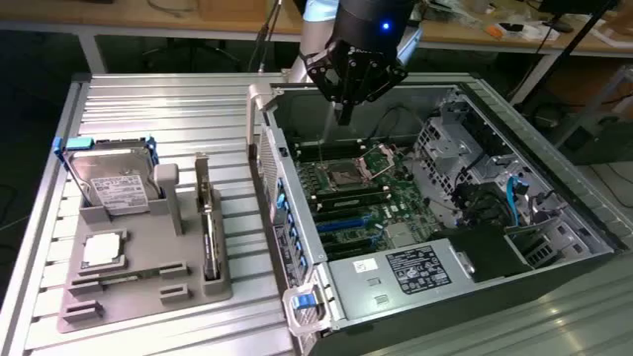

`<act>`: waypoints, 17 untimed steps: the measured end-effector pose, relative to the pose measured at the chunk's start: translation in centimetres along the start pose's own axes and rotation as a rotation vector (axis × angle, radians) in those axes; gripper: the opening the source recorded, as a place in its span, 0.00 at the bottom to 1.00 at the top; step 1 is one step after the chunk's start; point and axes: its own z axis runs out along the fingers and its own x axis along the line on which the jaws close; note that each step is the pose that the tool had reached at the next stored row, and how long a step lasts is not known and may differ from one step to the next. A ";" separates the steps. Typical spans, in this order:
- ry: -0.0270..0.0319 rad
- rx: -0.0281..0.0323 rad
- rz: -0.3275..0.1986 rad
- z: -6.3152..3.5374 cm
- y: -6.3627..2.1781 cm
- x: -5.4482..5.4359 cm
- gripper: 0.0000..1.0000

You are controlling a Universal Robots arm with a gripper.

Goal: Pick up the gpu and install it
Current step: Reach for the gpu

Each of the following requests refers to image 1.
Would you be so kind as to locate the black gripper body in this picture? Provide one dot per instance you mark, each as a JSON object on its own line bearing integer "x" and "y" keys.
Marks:
{"x": 371, "y": 29}

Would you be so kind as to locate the black graphics card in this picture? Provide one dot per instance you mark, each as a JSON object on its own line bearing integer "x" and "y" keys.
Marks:
{"x": 211, "y": 244}

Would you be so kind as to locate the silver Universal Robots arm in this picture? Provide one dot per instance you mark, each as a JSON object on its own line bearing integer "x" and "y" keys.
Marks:
{"x": 316, "y": 44}

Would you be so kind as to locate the open black PC case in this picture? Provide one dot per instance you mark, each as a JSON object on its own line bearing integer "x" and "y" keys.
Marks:
{"x": 296, "y": 111}

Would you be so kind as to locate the green circuit board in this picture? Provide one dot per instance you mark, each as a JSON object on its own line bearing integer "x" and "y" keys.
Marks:
{"x": 437, "y": 11}

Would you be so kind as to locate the thin metal locking lever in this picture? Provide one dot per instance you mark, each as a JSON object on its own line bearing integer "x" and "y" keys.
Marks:
{"x": 321, "y": 154}

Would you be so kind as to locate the metal socket cover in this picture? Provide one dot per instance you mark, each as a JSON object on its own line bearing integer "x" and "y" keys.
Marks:
{"x": 379, "y": 159}

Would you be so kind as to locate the perforated metal disk bay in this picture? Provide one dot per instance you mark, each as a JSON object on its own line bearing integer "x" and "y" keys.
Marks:
{"x": 445, "y": 148}

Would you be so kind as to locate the small orange tool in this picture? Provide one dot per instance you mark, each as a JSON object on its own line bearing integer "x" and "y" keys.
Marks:
{"x": 495, "y": 31}

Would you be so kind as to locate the black office chair base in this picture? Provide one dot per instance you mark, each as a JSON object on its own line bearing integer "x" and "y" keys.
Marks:
{"x": 197, "y": 48}

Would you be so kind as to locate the CPU socket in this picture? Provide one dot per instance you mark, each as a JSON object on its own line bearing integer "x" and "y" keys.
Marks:
{"x": 344, "y": 176}

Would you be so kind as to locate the green motherboard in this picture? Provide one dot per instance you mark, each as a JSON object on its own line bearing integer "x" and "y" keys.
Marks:
{"x": 396, "y": 200}

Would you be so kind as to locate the white plastic part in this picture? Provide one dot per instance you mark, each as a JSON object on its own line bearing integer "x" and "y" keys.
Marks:
{"x": 535, "y": 33}

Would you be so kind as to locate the black labelled RAM stick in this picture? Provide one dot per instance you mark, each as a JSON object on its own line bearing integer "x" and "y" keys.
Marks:
{"x": 345, "y": 203}

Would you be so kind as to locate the black computer mouse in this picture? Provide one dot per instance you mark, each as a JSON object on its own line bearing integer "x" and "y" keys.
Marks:
{"x": 561, "y": 26}

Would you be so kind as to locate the blue expansion slot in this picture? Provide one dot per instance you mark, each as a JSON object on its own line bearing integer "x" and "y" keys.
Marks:
{"x": 341, "y": 225}

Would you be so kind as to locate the silver chipset heat sink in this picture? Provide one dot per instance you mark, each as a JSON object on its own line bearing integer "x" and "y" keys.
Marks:
{"x": 403, "y": 233}

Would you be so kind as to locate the black monitor base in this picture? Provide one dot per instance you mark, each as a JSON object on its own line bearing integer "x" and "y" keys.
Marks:
{"x": 578, "y": 5}

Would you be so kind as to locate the black tripod pole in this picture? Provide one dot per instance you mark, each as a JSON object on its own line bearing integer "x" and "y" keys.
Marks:
{"x": 589, "y": 27}

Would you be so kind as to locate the black expansion slot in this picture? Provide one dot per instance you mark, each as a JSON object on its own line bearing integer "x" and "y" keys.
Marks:
{"x": 345, "y": 243}
{"x": 351, "y": 253}

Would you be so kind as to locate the dark grey box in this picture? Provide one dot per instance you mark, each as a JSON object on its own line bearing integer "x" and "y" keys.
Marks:
{"x": 608, "y": 141}

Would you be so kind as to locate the black plastic fan shroud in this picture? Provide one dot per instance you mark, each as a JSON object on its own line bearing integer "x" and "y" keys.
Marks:
{"x": 484, "y": 256}

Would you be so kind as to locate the hard disk in blue carrier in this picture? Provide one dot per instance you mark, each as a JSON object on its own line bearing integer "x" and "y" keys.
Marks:
{"x": 113, "y": 193}

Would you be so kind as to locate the slanted metal disk bay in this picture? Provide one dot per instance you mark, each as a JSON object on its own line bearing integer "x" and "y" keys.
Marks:
{"x": 544, "y": 252}

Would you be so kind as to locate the grey plastic parts rack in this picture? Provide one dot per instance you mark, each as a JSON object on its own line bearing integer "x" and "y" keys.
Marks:
{"x": 143, "y": 237}

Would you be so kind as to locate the grey power supply unit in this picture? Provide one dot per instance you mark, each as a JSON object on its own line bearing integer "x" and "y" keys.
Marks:
{"x": 356, "y": 296}

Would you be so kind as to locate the blue case latch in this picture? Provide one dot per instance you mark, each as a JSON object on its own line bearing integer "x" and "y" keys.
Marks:
{"x": 303, "y": 301}

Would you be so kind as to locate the silver CPU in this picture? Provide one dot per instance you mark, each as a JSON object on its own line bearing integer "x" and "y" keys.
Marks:
{"x": 101, "y": 250}

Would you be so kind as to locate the green RAM stick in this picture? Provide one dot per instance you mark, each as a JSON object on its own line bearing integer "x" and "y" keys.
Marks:
{"x": 131, "y": 277}

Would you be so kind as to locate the aluminium frame stand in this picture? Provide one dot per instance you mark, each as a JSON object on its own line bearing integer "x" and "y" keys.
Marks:
{"x": 605, "y": 92}

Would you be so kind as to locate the wooden desk white frame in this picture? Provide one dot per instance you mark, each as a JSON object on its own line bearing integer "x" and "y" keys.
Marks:
{"x": 49, "y": 11}

